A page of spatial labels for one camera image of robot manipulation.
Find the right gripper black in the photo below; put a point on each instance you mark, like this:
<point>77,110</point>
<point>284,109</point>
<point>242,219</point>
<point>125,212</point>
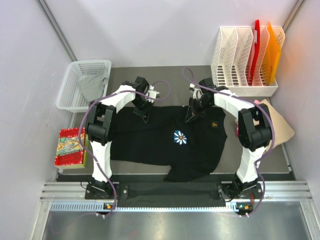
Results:
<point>192,113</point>

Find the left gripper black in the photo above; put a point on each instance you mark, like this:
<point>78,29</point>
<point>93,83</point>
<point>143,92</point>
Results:
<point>144,114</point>

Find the black daisy print t shirt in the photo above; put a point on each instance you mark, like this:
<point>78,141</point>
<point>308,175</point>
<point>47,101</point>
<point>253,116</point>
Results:
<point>192,150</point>

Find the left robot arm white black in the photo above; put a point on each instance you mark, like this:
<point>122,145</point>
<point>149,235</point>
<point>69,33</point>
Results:
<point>100,127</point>

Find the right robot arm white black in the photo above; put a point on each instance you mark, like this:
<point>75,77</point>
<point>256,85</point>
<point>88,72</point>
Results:
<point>255,128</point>

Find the white file organizer rack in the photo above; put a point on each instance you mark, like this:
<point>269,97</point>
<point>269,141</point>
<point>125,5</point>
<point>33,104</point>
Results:
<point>231,62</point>

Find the grey cloth in basket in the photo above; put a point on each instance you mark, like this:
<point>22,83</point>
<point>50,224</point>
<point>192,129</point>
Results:
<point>92,87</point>

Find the pink t shirt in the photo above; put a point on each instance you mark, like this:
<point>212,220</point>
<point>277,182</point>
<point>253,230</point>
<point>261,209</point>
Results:
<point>237,128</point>

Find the white plastic mesh basket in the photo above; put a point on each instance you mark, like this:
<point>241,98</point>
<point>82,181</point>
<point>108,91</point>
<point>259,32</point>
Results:
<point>69,97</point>

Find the red plastic folder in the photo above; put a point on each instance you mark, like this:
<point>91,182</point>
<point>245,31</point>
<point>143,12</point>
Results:
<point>255,50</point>

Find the orange plastic folder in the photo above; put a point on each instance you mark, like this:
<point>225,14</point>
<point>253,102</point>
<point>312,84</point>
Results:
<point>271,57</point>

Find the red illustrated book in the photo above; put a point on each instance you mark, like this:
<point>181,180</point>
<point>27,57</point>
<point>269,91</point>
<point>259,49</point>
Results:
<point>70,154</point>

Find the beige t shirt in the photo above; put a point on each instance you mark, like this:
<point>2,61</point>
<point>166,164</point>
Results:
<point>282,130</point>

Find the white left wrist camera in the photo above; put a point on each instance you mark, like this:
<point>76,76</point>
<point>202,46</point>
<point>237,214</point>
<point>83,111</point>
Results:
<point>152,94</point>

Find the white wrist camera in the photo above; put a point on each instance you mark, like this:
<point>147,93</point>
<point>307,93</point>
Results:
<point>195,92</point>
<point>152,94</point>

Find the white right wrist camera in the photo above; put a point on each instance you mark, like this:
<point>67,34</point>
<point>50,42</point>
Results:
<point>195,92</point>

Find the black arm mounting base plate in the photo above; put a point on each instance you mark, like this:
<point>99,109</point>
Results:
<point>213,190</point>

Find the white slotted cable duct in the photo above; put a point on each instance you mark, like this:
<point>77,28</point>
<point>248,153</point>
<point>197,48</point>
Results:
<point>103,207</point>

